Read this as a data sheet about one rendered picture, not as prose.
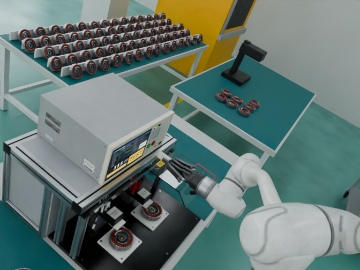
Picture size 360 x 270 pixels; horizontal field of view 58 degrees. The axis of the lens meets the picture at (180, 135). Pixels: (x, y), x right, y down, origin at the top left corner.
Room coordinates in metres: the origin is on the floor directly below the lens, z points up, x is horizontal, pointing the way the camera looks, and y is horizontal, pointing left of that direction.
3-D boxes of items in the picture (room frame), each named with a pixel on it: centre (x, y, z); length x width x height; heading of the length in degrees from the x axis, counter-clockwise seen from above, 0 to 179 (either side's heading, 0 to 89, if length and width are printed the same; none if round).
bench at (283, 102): (3.36, -0.57, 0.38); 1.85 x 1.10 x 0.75; 161
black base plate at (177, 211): (1.06, 0.03, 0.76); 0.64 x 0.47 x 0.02; 161
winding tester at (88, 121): (1.17, 0.32, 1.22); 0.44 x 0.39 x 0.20; 161
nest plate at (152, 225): (1.16, -0.02, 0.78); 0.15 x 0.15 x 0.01; 71
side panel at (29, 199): (0.87, 0.50, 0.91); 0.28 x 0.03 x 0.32; 71
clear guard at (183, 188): (1.24, -0.04, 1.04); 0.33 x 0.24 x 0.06; 71
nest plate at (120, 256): (0.94, 0.06, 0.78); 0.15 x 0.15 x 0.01; 71
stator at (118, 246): (0.94, 0.06, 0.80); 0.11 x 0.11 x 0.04
